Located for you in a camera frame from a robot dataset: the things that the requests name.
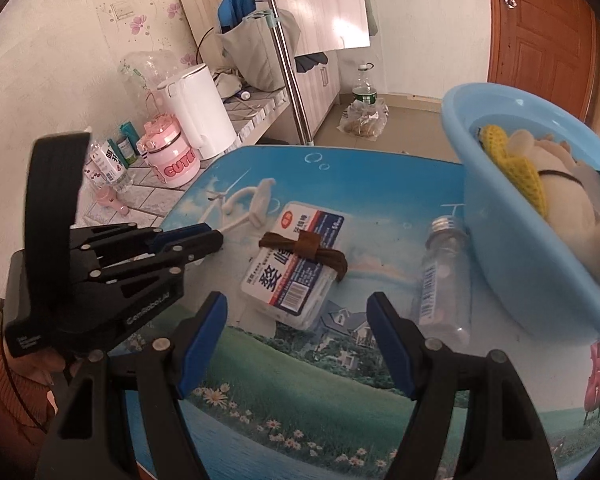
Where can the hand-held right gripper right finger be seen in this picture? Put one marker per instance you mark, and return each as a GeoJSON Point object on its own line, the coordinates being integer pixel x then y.
{"type": "Point", "coordinates": [392, 345]}

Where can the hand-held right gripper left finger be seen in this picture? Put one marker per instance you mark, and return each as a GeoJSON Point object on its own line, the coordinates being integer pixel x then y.
{"type": "Point", "coordinates": [202, 345]}

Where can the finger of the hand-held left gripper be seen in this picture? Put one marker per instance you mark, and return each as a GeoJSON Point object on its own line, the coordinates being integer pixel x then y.
{"type": "Point", "coordinates": [200, 249]}
{"type": "Point", "coordinates": [180, 235]}

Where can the white plastic holder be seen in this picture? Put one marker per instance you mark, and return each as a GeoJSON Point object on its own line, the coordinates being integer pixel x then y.
{"type": "Point", "coordinates": [257, 205]}

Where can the blue plastic basin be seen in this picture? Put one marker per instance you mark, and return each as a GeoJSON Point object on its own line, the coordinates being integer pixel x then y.
{"type": "Point", "coordinates": [500, 260]}

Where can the white plush rabbit yellow hat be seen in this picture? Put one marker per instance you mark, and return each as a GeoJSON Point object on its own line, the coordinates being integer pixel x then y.
{"type": "Point", "coordinates": [570, 200]}

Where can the person's left forearm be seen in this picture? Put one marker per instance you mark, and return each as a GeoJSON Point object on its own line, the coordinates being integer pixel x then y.
{"type": "Point", "coordinates": [10, 390]}

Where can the landscape printed desktop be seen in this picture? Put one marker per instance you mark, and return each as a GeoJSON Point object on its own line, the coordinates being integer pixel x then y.
{"type": "Point", "coordinates": [360, 195]}

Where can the pink thermos jug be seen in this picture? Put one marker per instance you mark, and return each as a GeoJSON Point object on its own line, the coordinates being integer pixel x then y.
{"type": "Point", "coordinates": [172, 160]}

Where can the clear plastic bottle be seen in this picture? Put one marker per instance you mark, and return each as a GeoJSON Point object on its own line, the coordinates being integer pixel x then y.
{"type": "Point", "coordinates": [442, 285]}

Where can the small labelled clear bottle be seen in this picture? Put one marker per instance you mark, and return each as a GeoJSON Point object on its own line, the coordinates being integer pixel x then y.
{"type": "Point", "coordinates": [107, 165]}

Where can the dark green small bottle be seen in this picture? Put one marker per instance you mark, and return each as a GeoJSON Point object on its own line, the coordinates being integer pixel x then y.
{"type": "Point", "coordinates": [117, 152]}

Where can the teal capped bottle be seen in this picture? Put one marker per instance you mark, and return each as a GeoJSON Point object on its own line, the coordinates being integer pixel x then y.
{"type": "Point", "coordinates": [129, 140]}

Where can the white electric kettle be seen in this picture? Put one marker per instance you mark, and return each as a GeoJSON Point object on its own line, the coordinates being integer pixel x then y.
{"type": "Point", "coordinates": [200, 110]}

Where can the tiny white bottle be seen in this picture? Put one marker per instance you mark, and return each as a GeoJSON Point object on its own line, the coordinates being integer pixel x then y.
{"type": "Point", "coordinates": [244, 95]}

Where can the grey crumpled cloth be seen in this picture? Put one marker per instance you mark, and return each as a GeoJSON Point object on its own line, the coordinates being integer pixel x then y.
{"type": "Point", "coordinates": [227, 85]}

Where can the crumpled clear plastic bag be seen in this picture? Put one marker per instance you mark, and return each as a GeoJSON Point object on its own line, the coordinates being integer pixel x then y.
{"type": "Point", "coordinates": [150, 67]}

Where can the metal rack pole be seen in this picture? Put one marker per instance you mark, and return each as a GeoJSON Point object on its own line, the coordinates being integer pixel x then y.
{"type": "Point", "coordinates": [295, 100]}

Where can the grey tote bag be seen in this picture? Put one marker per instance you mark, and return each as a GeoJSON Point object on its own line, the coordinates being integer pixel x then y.
{"type": "Point", "coordinates": [260, 55]}

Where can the clear bag of food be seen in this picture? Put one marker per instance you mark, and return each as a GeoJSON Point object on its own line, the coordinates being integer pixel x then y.
{"type": "Point", "coordinates": [362, 122]}

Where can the dark cloth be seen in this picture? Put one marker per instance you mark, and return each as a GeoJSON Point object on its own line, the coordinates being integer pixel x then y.
{"type": "Point", "coordinates": [310, 62]}

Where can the green label water bottle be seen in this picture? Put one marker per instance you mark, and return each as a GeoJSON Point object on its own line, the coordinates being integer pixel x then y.
{"type": "Point", "coordinates": [364, 92]}

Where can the light wooden wardrobe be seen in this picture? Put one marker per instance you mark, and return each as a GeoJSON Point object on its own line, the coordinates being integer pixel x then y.
{"type": "Point", "coordinates": [320, 5]}

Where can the brown wooden door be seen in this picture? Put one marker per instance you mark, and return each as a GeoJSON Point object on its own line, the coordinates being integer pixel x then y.
{"type": "Point", "coordinates": [545, 35]}

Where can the silver door knob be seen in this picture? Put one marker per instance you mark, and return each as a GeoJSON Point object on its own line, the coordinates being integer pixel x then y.
{"type": "Point", "coordinates": [511, 2]}

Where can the white wall switch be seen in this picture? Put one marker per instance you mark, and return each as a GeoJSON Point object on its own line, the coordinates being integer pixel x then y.
{"type": "Point", "coordinates": [123, 8]}

